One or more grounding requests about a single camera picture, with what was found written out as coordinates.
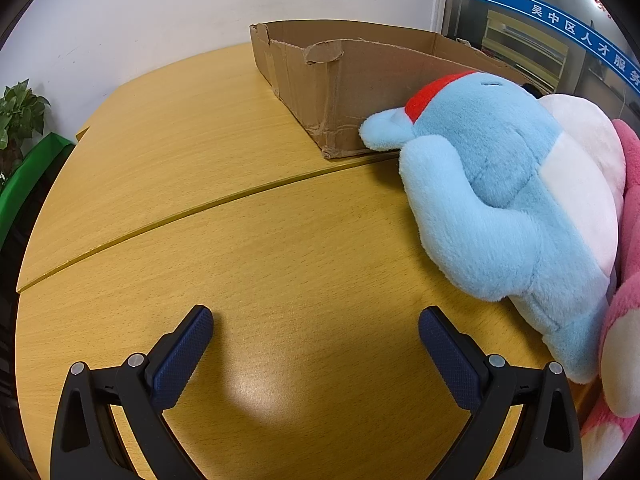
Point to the green potted plant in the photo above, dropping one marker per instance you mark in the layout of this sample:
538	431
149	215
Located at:
20	110

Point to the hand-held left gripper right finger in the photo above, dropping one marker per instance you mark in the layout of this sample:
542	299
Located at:
450	360

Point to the brown cardboard box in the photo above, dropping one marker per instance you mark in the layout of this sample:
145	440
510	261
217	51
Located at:
310	90

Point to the light blue plush toy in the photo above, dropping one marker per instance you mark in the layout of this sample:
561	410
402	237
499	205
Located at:
490	200

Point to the wooden shelf behind glass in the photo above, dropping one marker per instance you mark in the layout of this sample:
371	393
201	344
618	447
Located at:
525	45

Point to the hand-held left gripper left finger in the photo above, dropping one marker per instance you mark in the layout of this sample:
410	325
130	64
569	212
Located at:
182	355

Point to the pink plush toy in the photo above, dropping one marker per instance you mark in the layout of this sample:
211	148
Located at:
622	310

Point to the red round window sticker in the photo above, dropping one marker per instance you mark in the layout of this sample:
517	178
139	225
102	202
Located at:
599	4

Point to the white plush toy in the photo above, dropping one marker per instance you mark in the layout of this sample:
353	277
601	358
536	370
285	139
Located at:
590	120

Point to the green bench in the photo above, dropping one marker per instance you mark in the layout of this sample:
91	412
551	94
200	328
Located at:
30	170

